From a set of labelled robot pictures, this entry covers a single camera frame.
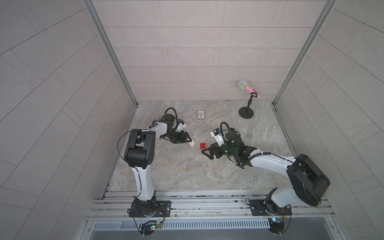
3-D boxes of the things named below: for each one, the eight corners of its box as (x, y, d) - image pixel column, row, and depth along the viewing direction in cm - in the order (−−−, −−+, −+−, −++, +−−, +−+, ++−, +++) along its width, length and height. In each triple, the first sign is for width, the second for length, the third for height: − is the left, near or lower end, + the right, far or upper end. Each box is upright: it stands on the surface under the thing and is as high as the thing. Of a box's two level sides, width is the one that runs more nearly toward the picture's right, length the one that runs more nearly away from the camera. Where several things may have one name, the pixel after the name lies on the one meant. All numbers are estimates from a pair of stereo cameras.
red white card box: (197, 120, 109) (197, 118, 107) (197, 112, 114) (197, 110, 112) (204, 120, 109) (204, 118, 107) (204, 112, 114) (204, 110, 112)
